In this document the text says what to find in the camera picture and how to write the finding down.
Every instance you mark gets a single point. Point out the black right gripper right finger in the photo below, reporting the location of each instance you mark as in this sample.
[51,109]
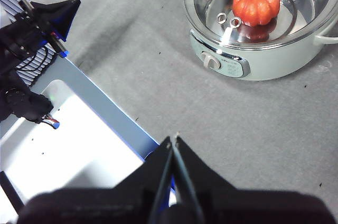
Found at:
[237,205]

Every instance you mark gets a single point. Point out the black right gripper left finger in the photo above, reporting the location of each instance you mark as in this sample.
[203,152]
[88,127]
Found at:
[111,203]

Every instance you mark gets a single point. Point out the orange toy pumpkin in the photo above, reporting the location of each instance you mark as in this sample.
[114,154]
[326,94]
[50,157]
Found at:
[256,7]

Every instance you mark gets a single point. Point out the pale green electric pot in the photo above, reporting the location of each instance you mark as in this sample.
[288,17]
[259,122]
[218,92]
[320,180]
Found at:
[277,68]

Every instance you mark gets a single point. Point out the glass lid with green knob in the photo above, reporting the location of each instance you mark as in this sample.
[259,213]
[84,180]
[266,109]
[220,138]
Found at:
[206,4]

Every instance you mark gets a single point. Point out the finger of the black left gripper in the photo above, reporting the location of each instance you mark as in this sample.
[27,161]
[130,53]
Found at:
[58,15]

